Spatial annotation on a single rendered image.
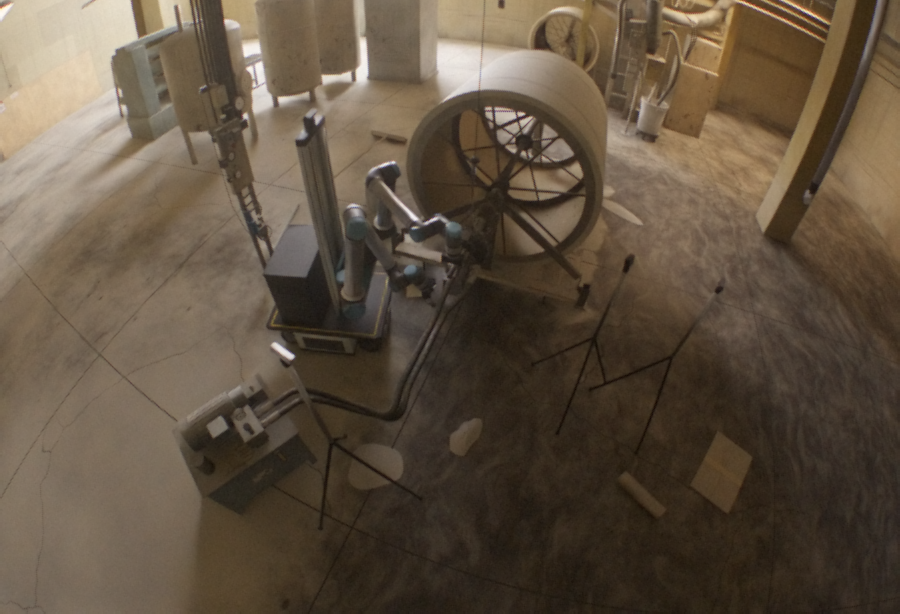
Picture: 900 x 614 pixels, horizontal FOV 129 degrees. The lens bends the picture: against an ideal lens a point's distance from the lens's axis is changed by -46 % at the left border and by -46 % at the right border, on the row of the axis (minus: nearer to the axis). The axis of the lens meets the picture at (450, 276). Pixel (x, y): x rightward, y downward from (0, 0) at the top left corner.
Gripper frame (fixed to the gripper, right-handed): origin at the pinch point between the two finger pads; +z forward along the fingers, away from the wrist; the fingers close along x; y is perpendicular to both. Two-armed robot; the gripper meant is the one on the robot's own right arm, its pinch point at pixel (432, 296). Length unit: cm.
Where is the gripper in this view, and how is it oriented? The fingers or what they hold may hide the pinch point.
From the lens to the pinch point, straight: 274.4
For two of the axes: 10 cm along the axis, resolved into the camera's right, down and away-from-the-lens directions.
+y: -9.3, 3.0, 2.3
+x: 1.0, 7.8, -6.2
